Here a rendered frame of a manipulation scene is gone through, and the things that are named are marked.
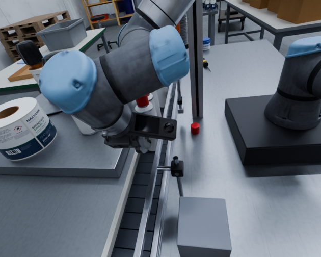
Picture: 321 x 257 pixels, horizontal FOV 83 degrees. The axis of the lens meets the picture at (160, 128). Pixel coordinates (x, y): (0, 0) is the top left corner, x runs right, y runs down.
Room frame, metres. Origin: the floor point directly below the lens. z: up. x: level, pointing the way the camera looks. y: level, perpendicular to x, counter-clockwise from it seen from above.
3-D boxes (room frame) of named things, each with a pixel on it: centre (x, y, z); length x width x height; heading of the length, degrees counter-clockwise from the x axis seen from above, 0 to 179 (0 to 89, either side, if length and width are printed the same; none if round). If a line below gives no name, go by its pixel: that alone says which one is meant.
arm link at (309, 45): (0.42, -0.43, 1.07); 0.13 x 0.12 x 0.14; 5
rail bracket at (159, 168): (0.27, 0.00, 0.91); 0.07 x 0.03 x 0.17; 74
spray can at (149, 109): (0.43, 0.03, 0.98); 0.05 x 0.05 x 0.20
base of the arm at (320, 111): (0.42, -0.42, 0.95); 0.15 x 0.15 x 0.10
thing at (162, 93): (0.67, -0.04, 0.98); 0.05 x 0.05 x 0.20
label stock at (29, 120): (0.60, 0.52, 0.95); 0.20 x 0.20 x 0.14
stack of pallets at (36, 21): (4.82, 2.18, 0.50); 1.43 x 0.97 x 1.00; 169
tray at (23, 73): (1.82, 1.08, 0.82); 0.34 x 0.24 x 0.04; 175
